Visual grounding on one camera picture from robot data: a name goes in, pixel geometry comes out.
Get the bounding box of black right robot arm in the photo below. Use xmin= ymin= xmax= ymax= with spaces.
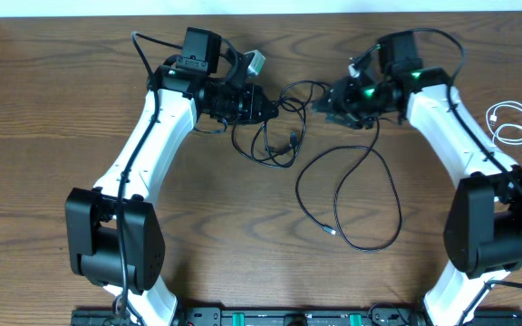
xmin=314 ymin=30 xmax=522 ymax=325

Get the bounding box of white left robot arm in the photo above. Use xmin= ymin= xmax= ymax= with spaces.
xmin=65 ymin=27 xmax=278 ymax=325

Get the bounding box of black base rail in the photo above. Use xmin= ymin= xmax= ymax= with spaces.
xmin=69 ymin=307 xmax=522 ymax=326

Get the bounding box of white USB cable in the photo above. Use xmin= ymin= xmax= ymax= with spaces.
xmin=485 ymin=100 xmax=522 ymax=147

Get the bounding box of thick black USB cable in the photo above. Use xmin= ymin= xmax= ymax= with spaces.
xmin=231 ymin=97 xmax=307 ymax=169

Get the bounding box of thin black USB cable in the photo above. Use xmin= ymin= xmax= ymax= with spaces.
xmin=278 ymin=80 xmax=403 ymax=253

